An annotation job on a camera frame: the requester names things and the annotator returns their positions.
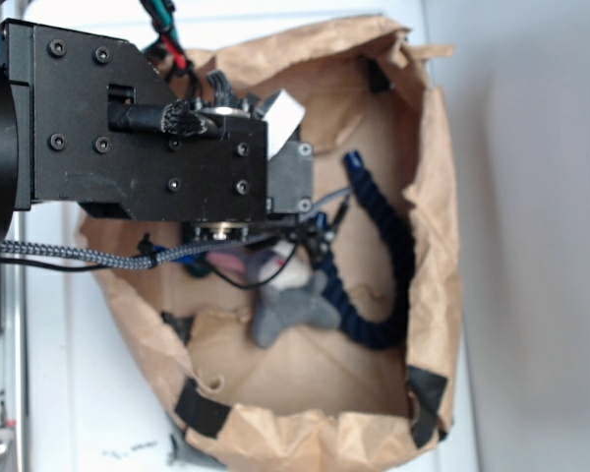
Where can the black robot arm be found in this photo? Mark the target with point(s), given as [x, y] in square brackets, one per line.
[16, 139]

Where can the navy blue rope toy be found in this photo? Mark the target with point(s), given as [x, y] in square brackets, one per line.
[397, 235]

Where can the grey plush bunny toy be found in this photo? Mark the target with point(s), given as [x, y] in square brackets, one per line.
[290, 293]

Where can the dark green plastic pickle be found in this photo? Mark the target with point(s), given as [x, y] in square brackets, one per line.
[197, 266]

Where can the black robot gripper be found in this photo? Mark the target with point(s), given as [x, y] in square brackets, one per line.
[110, 135]

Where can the aluminium frame rail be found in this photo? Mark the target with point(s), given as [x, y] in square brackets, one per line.
[14, 392]

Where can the brown paper bag bin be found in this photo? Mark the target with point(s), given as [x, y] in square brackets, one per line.
[316, 400]

